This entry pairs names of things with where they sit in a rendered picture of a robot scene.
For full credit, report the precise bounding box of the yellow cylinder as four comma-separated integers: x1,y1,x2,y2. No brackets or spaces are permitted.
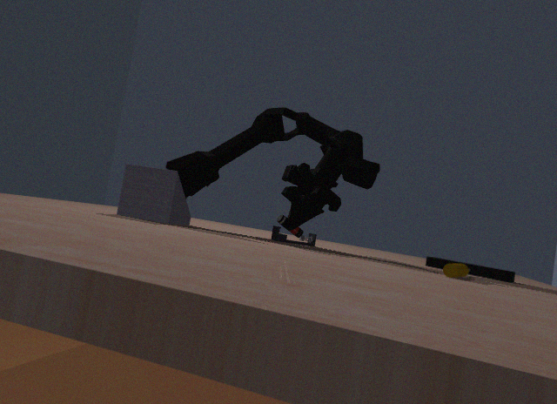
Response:
443,263,471,278

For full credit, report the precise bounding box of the black flat bar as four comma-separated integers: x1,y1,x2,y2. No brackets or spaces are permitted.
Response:
426,256,515,282

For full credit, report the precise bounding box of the black cylindrical battery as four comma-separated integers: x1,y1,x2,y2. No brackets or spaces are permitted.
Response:
277,214,303,238

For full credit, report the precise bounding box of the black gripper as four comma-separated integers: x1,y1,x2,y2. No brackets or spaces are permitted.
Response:
281,165,341,230

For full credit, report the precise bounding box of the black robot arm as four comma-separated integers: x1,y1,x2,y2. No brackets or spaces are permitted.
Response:
166,108,379,199

